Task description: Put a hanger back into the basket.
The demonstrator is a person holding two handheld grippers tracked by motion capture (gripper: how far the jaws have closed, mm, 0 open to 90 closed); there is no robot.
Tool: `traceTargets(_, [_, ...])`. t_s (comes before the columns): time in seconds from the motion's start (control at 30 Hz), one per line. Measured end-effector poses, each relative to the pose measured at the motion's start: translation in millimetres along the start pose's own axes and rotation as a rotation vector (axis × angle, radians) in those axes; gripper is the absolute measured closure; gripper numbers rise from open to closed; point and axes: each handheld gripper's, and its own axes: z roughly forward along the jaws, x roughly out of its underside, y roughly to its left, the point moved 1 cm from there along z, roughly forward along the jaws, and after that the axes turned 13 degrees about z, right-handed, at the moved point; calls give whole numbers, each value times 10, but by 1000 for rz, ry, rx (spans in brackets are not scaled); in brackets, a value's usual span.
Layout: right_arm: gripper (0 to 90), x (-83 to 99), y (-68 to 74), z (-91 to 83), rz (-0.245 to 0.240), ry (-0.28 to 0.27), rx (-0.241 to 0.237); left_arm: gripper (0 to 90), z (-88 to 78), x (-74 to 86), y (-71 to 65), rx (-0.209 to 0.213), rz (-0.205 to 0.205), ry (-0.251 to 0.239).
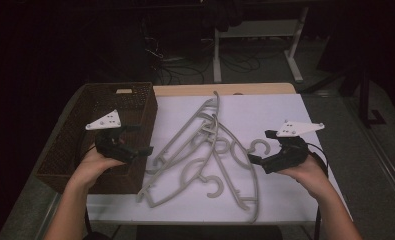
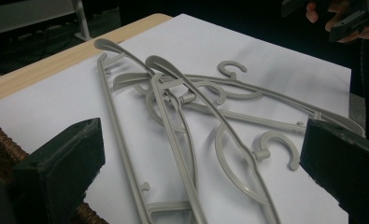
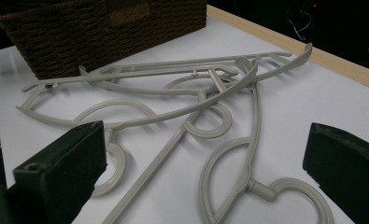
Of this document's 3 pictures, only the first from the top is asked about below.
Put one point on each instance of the person's right hand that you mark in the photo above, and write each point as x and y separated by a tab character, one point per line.
306	175

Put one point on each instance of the brown woven basket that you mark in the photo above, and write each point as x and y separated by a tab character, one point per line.
85	106

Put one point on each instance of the white paper sheet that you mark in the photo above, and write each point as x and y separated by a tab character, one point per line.
278	200

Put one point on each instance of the grey plastic clothes hanger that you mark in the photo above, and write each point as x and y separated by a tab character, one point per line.
186	170
216	101
257	193
232	186

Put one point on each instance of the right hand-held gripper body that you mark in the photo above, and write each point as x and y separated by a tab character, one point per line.
290	153

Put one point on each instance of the dark metal stand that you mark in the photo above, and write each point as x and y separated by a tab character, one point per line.
365	100

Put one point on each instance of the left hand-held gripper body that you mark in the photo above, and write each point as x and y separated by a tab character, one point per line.
110	145

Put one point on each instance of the white metal table frame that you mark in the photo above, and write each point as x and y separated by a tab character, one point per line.
258	28

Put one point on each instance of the person's left hand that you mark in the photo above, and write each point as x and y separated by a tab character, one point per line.
88	168

